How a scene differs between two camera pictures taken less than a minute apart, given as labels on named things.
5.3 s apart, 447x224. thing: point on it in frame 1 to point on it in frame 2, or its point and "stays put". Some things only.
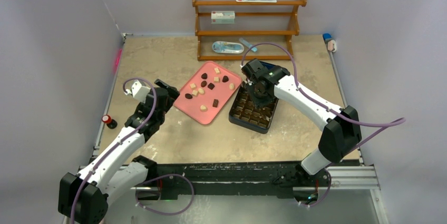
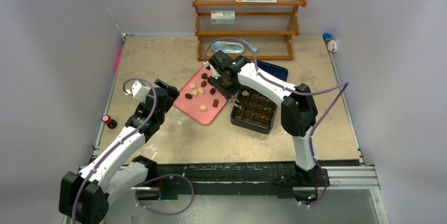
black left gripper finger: [169, 88] stays put
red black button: [110, 123] stays put
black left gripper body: [171, 97] stays put
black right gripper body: [249, 70] to [217, 82]
